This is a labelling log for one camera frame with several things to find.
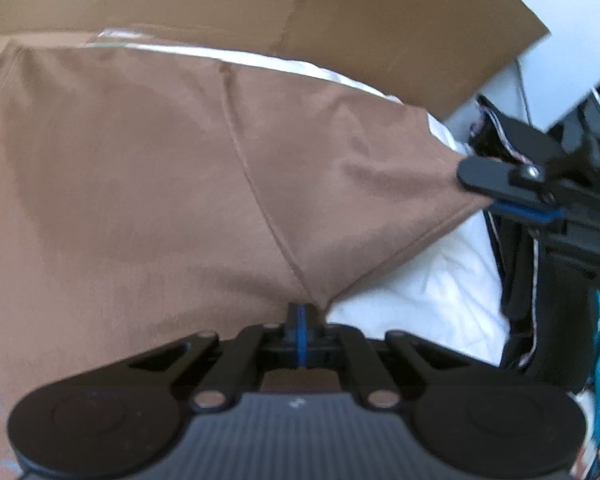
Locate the brown printed t-shirt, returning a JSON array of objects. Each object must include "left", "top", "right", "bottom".
[{"left": 0, "top": 27, "right": 498, "bottom": 480}]

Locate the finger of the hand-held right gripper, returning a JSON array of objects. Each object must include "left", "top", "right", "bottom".
[
  {"left": 457, "top": 156, "right": 549, "bottom": 202},
  {"left": 491, "top": 201, "right": 569, "bottom": 234}
]

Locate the flattened cardboard sheet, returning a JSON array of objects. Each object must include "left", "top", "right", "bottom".
[{"left": 0, "top": 0, "right": 552, "bottom": 122}]

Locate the cream bear print blanket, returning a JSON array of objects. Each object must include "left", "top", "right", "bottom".
[{"left": 80, "top": 30, "right": 512, "bottom": 367}]

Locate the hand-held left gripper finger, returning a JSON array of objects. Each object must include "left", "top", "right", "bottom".
[
  {"left": 125, "top": 305, "right": 301, "bottom": 412},
  {"left": 300, "top": 305, "right": 476, "bottom": 409}
]

